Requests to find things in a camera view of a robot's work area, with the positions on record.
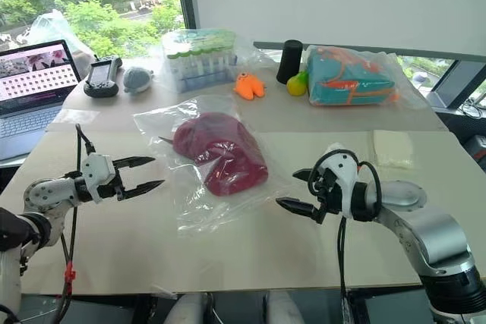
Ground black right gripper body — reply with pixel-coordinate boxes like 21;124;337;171
309;166;342;225

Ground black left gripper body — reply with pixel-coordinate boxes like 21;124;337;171
96;162;129;202

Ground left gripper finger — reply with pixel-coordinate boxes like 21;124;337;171
113;156;156;170
121;179;166;201

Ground large clear plastic bag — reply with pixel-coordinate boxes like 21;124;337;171
132;96;301;240

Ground teal and orange folded bag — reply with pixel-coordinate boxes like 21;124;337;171
306;46;399;107

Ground clear bag around teal item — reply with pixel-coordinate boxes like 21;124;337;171
301;43;428;111

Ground white plastic bag by window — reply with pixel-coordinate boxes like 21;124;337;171
17;8;96;71

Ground grey plush toy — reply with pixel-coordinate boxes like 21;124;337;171
122;66;155;96

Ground yellow-green pear toy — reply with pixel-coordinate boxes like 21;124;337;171
286;71;309;96

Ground black handheld controller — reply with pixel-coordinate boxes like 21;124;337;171
83;55;123;99

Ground orange plush toy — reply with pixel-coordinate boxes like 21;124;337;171
232;72;270;102

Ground grey open laptop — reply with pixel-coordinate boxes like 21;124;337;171
0;39;83;162

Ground black cylinder speaker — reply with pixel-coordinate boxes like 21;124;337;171
276;39;302;85

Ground clear box of green-capped tubes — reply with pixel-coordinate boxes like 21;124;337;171
161;28;238;93

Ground crumpled clear plastic wrap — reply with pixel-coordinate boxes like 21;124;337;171
234;40;276;71

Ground pale rounded shell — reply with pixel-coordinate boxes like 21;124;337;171
165;292;213;324

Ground dark red box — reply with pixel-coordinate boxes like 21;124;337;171
470;136;486;171

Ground dark monitor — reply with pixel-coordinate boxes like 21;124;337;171
432;60;486;112

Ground white roller blind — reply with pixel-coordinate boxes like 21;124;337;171
188;0;486;63

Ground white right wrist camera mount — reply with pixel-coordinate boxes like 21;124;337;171
313;143;360;219

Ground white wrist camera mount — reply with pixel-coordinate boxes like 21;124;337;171
81;153;119;204
313;143;360;219

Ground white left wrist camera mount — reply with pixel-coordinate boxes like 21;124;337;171
81;153;119;204

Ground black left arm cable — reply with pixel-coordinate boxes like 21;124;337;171
56;123;98;324

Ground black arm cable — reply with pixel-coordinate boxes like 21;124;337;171
307;150;383;324
56;123;98;324

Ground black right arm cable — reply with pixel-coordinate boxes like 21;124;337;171
307;150;383;324

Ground tangled black cables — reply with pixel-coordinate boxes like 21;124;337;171
461;96;484;118

